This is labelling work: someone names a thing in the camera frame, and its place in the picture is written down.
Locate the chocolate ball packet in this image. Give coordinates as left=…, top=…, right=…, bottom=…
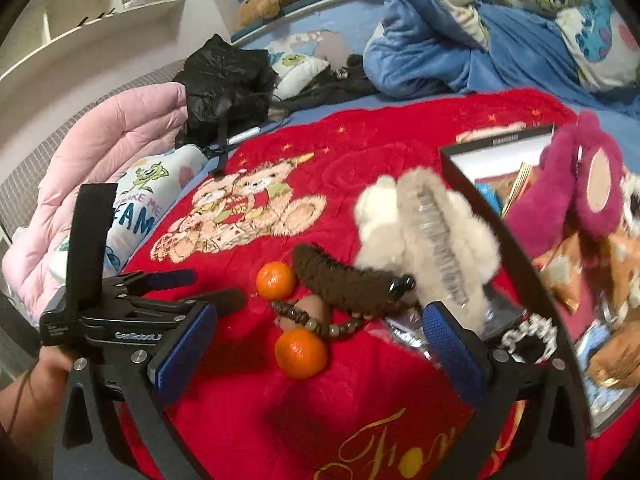
left=587, top=321, right=640, bottom=389
left=534, top=231, right=606, bottom=315

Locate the silver coin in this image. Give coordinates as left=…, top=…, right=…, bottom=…
left=384, top=308, right=439, bottom=368

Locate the person left hand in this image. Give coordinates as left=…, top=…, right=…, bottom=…
left=1, top=347, right=75, bottom=452

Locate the light blue crochet scrunchie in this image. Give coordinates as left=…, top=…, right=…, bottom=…
left=574, top=320, right=632, bottom=411

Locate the monster scream print pillow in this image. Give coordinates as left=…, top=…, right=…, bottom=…
left=49, top=144, right=208, bottom=281

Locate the black white lace scrunchie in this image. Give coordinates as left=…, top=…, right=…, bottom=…
left=500, top=313, right=558, bottom=364

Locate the dark brown fuzzy hair clip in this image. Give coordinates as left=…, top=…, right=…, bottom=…
left=292, top=244, right=416, bottom=318

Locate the black shallow box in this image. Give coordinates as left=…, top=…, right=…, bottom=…
left=439, top=125, right=639, bottom=438

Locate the white fluffy pompom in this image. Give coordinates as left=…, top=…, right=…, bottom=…
left=354, top=174, right=500, bottom=284

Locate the pink quilted comforter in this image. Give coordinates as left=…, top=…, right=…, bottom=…
left=2, top=81, right=190, bottom=323

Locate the red plush blanket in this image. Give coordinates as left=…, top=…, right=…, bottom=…
left=128, top=89, right=575, bottom=479

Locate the black puffy jacket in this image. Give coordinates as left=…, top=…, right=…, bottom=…
left=174, top=35, right=277, bottom=148

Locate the beige fur hair claw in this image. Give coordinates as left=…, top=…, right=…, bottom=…
left=396, top=167, right=501, bottom=335

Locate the small monster print pillow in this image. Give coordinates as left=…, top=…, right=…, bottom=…
left=270, top=52, right=330, bottom=101

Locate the magenta plush hair clip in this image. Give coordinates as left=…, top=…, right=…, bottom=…
left=504, top=112, right=624, bottom=259

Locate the chocolate packet in box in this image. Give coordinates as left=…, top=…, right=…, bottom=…
left=501, top=162, right=534, bottom=218

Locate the blue monster print blanket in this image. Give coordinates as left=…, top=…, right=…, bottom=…
left=363, top=0, right=639, bottom=117

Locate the brown wooden bead bracelet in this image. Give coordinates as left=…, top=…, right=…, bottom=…
left=269, top=294, right=367, bottom=340

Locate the white wall shelf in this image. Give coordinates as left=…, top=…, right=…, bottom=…
left=1, top=0, right=186, bottom=101

